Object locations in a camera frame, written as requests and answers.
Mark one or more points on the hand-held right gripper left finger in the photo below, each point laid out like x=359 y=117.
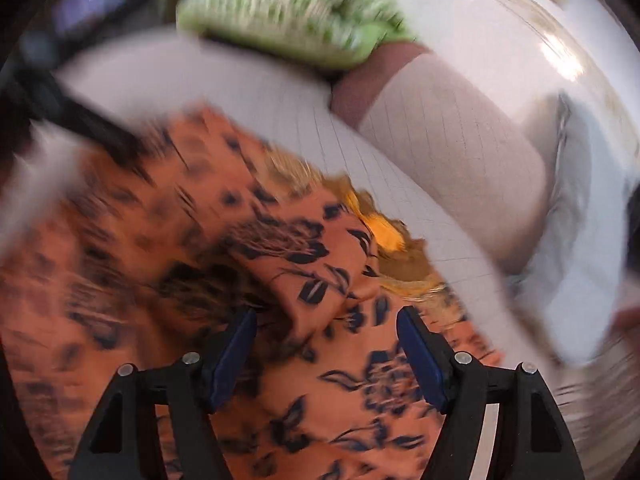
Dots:
x=234 y=360

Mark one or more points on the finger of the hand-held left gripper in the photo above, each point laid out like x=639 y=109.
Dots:
x=92 y=120

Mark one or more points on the green patterned pillow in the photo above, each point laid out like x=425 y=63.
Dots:
x=295 y=10

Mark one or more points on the beige quilted bolster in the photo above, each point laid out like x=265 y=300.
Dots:
x=450 y=145

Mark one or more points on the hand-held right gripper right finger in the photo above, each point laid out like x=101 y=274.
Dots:
x=424 y=360

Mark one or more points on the grey pillow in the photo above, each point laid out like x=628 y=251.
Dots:
x=570 y=240

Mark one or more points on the orange floral garment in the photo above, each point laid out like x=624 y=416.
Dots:
x=190 y=270

